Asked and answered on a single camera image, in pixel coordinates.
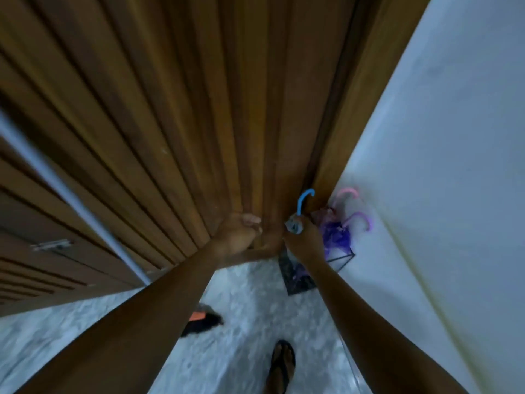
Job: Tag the brown slatted wooden door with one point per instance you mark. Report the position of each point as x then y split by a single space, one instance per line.
172 98

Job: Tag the black and orange sandal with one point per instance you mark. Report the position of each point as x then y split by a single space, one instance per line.
201 320

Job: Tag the person's right fingers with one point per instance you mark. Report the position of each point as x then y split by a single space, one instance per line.
292 237

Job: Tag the person's left forearm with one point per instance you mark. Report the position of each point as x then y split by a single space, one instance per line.
135 324

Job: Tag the brown wooden door frame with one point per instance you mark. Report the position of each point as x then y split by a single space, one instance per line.
361 102

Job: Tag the long silver door pull bar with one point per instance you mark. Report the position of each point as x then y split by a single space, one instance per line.
74 198

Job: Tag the person's right forearm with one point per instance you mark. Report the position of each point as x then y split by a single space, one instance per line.
369 336

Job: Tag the person's left hand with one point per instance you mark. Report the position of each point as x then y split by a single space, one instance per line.
234 238

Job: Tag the person's left fingers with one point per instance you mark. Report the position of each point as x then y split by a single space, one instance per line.
251 222

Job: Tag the silver metal door latch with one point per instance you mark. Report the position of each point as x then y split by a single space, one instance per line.
51 245

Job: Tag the person's right hand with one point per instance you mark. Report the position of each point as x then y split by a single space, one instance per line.
308 242

